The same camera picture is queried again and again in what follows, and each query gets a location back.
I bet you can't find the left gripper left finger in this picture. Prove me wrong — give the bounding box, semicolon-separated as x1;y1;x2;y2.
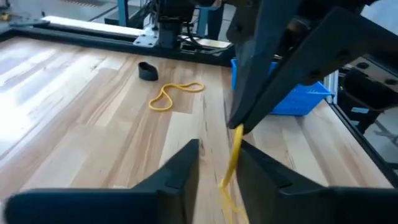
4;139;200;224

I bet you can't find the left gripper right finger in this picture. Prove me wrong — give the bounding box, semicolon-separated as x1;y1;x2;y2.
238;141;398;224

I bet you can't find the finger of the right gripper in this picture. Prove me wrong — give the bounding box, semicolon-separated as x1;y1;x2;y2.
243;7;398;134
228;0;292;129

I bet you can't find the thin yellow rubber band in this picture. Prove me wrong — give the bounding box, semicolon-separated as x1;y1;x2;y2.
217;123;249;224
148;81;206;112

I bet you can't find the wide black rubber band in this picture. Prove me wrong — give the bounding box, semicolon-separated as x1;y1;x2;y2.
137;61;160;82

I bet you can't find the blue plastic basket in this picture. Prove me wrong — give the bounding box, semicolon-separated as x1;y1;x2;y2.
230;57;333;116

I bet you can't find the blue-legged background table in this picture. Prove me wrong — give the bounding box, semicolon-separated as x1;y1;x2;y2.
116;0;224;41

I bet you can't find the yellow black hazard tape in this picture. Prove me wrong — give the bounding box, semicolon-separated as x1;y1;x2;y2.
58;0;105;9

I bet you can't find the silver arm base bracket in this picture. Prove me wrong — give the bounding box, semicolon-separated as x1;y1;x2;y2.
132;27;160;48

